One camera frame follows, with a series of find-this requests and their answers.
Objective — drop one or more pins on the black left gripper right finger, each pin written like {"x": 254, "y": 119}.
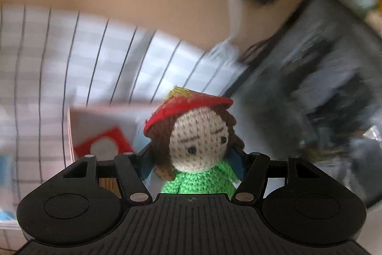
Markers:
{"x": 251, "y": 169}

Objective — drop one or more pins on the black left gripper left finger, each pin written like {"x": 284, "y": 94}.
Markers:
{"x": 132, "y": 170}

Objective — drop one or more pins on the crochet doll green dress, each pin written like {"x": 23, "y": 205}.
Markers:
{"x": 192, "y": 134}

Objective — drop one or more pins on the pink storage box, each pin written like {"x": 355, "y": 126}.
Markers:
{"x": 83, "y": 122}

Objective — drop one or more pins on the white black checkered tablecloth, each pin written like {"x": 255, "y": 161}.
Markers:
{"x": 52, "y": 60}

